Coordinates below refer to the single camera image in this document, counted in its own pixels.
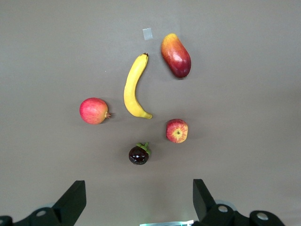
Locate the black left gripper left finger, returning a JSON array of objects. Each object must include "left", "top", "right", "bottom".
[{"left": 0, "top": 180, "right": 87, "bottom": 226}]

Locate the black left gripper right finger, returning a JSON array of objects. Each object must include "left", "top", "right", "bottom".
[{"left": 191, "top": 178, "right": 285, "bottom": 226}]

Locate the red yellow apple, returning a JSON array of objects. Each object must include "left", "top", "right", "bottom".
[{"left": 166, "top": 118, "right": 189, "bottom": 144}]

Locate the yellow banana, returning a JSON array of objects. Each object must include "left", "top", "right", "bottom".
[{"left": 123, "top": 52, "right": 153, "bottom": 120}]

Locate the red apple right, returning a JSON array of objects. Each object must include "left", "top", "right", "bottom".
[{"left": 79, "top": 97, "right": 115, "bottom": 125}]

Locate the dark purple mangosteen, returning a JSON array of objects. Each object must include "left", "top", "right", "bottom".
[{"left": 128, "top": 142, "right": 151, "bottom": 165}]

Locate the red yellow mango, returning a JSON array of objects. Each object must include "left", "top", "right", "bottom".
[{"left": 160, "top": 33, "right": 192, "bottom": 79}]

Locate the small clear tape piece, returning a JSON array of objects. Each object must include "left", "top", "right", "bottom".
[{"left": 142, "top": 27, "right": 153, "bottom": 41}]

